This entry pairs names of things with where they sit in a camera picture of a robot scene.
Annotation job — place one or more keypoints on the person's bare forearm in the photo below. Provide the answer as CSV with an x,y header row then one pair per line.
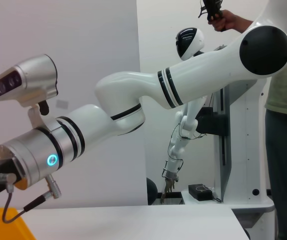
x,y
244,23

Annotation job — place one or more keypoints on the person's dark trousers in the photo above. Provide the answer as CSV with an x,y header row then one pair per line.
x,y
286,175

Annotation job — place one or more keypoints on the black handheld teleoperation controller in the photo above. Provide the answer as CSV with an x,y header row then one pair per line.
x,y
212,7

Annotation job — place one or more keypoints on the dark background robot hand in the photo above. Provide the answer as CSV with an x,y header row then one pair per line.
x,y
168,185

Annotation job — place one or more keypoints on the yellow plastic bin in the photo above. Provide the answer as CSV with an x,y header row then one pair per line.
x,y
3,225

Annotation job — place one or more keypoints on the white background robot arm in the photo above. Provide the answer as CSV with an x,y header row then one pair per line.
x,y
181,142

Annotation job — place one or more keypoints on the black background robot torso block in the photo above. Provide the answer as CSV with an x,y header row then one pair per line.
x,y
212,122

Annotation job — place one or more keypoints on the person's bare hand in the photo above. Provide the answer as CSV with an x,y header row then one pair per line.
x,y
224,21

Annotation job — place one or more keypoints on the black round ball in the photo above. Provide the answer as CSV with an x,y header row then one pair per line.
x,y
151,191

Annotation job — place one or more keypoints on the white black background robot head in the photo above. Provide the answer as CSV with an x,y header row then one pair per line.
x,y
189,43

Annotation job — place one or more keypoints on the white robot stand column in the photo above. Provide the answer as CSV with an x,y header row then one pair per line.
x,y
246,150

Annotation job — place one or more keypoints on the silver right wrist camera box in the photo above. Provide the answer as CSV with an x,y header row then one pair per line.
x,y
33,77

